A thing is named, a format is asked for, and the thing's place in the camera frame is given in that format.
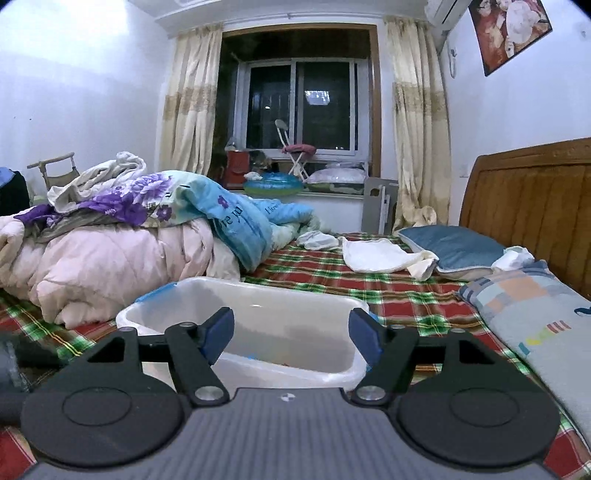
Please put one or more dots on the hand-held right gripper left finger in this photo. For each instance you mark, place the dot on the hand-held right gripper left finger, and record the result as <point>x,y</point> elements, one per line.
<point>219,332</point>

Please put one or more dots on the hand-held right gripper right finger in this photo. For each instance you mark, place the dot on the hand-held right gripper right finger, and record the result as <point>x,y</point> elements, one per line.
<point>364,334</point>

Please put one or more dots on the translucent plastic container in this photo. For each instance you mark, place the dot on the translucent plastic container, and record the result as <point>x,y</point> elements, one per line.
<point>277,323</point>

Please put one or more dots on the cream folded cloth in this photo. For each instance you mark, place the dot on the cream folded cloth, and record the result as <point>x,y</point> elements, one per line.
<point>383,256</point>

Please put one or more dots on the small white cloth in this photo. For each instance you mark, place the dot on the small white cloth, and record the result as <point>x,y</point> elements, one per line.
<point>316,240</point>

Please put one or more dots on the light blue quilt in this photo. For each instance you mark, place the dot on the light blue quilt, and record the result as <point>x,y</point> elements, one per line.
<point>235,217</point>

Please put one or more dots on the pink quilt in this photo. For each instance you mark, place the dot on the pink quilt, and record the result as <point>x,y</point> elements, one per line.
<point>115,263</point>

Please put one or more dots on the blue pillow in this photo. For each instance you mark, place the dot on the blue pillow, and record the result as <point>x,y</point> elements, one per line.
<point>455,247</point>

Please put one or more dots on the grey white panel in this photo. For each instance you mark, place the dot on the grey white panel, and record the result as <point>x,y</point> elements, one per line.
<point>381,205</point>

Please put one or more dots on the bagged pillow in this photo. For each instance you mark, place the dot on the bagged pillow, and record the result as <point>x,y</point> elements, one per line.
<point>337,175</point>

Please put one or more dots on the dark clothing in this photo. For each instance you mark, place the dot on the dark clothing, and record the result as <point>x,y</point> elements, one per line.
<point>13,191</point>

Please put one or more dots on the purple floral blanket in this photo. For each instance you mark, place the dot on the purple floral blanket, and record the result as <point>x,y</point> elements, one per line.
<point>124,198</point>

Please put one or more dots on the red box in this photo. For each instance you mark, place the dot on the red box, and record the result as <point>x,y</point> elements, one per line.
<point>238,168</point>

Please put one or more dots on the white crumpled cloth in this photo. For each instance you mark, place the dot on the white crumpled cloth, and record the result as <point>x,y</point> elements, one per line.
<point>512,258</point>

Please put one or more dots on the patterned grey pillow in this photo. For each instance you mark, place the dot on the patterned grey pillow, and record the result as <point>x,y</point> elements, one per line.
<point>535,323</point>

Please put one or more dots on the bamboo baby chair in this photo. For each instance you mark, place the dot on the bamboo baby chair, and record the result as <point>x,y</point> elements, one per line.
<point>53,170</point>

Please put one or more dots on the cream white blanket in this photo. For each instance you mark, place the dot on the cream white blanket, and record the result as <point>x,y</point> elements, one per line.
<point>101,175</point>

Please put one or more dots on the folding chair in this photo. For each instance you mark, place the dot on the folding chair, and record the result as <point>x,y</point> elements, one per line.
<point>295,150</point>

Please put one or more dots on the cream curtain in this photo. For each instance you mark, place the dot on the cream curtain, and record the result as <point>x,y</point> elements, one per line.
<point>191,101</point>
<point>418,120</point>

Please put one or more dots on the brown wooden headboard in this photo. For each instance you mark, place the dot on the brown wooden headboard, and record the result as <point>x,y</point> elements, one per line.
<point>535,194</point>

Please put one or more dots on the dark window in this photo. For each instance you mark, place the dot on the dark window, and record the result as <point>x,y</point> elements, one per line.
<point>300,101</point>

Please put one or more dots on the air conditioner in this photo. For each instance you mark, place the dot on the air conditioner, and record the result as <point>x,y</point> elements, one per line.
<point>445,10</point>

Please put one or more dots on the wall socket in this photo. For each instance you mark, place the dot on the wall socket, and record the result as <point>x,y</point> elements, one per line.
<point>464,173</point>

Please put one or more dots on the wall hook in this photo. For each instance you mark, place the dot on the wall hook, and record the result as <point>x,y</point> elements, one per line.
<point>453,60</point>

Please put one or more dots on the wall poster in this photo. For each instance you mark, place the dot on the wall poster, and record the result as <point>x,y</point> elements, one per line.
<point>510,32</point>

